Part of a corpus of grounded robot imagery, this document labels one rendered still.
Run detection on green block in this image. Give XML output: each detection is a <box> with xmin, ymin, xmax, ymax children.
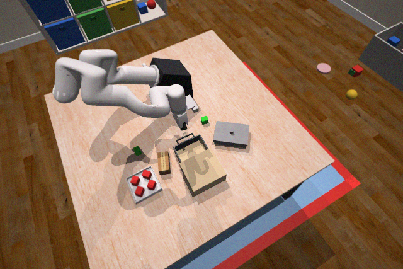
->
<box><xmin>133</xmin><ymin>146</ymin><xmax>142</xmax><ymax>156</ymax></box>
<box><xmin>201</xmin><ymin>116</ymin><xmax>208</xmax><ymax>125</ymax></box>

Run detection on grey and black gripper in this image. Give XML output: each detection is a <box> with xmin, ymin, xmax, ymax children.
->
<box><xmin>172</xmin><ymin>111</ymin><xmax>188</xmax><ymax>131</ymax></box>

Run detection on brown cardboard box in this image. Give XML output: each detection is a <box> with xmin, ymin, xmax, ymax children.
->
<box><xmin>157</xmin><ymin>151</ymin><xmax>171</xmax><ymax>175</ymax></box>

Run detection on red block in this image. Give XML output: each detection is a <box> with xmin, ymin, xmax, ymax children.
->
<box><xmin>135</xmin><ymin>186</ymin><xmax>145</xmax><ymax>197</ymax></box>
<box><xmin>147</xmin><ymin>180</ymin><xmax>157</xmax><ymax>190</ymax></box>
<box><xmin>142</xmin><ymin>170</ymin><xmax>152</xmax><ymax>179</ymax></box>
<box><xmin>131</xmin><ymin>176</ymin><xmax>140</xmax><ymax>186</ymax></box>

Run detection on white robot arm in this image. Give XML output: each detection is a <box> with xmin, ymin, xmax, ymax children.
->
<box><xmin>52</xmin><ymin>49</ymin><xmax>199</xmax><ymax>118</ymax></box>

